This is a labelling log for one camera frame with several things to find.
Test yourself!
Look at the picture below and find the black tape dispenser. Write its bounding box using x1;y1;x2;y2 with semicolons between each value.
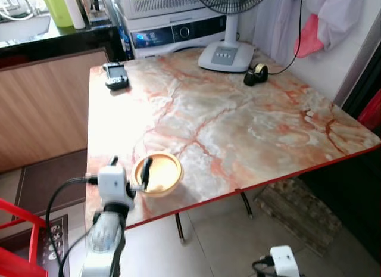
243;63;269;87

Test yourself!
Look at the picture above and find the dark patterned floor mat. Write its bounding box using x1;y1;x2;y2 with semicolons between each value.
36;214;90;277

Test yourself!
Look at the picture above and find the black handheld device with screen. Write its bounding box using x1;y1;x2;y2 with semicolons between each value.
102;62;130;91

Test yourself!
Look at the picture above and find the white washing machine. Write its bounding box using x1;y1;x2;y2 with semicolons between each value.
119;12;239;58

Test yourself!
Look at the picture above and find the white fan with black grille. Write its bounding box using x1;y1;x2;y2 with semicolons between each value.
192;0;271;73

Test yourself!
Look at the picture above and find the white vented appliance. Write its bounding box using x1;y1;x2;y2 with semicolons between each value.
122;0;209;20

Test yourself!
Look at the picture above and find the brown doormat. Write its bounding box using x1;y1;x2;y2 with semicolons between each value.
13;149;90;221

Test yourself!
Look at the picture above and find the pink cloth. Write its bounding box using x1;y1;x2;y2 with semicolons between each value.
295;13;325;58

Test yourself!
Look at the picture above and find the white sink basin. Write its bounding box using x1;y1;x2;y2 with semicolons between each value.
0;0;51;42

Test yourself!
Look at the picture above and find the red fabric item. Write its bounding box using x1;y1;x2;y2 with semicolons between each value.
357;89;381;132

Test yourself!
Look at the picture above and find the yellow plastic bowl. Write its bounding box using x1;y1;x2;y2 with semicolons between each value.
131;152;184;198

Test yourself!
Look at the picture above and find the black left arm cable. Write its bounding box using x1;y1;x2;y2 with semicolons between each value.
46;175;99;277

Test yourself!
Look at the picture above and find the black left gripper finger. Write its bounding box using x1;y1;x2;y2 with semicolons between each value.
140;157;154;191

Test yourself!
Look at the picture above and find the black cupboard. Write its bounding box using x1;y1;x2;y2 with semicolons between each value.
298;51;381;260

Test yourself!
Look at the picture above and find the white hanging garment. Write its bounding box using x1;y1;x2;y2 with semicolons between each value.
253;0;370;51

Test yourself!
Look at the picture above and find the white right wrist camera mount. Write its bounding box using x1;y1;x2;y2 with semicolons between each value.
270;245;300;277

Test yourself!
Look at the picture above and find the brown stone-pattern floor mat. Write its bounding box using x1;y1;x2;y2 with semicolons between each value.
255;177;352;257

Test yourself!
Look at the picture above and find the white plastic bottle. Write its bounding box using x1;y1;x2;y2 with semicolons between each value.
61;0;87;30

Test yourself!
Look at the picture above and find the blue plastic bottle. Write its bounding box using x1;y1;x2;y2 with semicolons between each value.
112;0;135;62

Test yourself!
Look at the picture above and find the black fan power cable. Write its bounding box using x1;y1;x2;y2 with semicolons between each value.
267;0;307;76

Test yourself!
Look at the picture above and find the red metal frame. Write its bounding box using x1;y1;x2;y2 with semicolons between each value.
0;198;48;277

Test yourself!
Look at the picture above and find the black metal table leg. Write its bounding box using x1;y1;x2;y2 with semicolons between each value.
174;213;185;245
239;192;254;219

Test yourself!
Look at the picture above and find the green plastic bottle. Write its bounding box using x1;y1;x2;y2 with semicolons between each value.
40;0;73;29

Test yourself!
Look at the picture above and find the wooden cabinet with black counter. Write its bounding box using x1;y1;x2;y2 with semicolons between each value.
0;24;126;173

